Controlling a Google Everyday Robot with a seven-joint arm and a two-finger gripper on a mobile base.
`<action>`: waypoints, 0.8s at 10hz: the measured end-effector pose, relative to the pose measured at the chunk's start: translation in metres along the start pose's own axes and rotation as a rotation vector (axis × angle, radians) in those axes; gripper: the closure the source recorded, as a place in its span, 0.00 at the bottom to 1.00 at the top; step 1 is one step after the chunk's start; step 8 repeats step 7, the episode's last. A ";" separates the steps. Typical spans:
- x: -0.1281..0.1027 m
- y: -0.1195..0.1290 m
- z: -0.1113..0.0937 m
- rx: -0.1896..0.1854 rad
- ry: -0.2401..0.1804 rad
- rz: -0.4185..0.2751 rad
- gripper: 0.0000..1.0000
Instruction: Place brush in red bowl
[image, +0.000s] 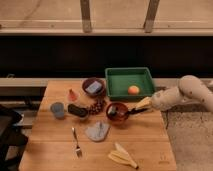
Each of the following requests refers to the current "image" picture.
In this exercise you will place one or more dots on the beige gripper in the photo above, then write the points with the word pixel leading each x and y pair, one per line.
pixel 145 102

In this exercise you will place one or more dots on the black brush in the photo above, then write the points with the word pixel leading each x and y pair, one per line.
pixel 116 111

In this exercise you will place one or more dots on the red bowl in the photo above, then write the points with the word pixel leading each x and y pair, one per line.
pixel 117 120

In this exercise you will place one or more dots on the dark maroon bowl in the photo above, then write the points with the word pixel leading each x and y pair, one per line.
pixel 89 81

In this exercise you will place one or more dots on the orange ball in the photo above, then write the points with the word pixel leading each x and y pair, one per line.
pixel 133 90

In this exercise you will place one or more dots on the green plastic tray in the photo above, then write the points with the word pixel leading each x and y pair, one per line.
pixel 118 80

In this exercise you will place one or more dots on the bunch of purple grapes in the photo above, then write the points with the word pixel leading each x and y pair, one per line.
pixel 97 107

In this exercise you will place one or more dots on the blue sponge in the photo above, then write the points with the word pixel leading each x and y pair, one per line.
pixel 94 87

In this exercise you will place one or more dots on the grey cloth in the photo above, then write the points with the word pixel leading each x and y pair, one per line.
pixel 98 131

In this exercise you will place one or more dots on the yellow banana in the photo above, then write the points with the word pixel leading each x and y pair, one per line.
pixel 121 156

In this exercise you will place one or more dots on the black rectangular object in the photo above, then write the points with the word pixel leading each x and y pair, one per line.
pixel 77 111

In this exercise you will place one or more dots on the silver fork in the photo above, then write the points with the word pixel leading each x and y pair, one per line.
pixel 77 149

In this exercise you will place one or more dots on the blue grey cup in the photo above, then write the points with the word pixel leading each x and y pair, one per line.
pixel 57 109

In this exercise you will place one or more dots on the black chair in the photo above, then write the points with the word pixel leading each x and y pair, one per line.
pixel 10 136

